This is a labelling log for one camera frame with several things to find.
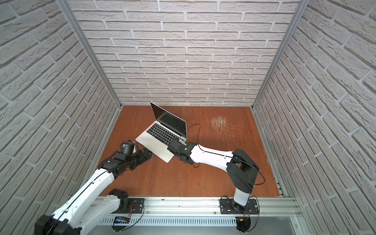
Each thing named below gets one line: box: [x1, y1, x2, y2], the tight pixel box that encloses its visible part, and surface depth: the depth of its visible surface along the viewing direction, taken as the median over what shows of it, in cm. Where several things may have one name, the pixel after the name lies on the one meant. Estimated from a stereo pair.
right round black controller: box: [235, 216, 252, 233], surface depth 72 cm
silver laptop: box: [135, 101, 188, 164], surface depth 103 cm
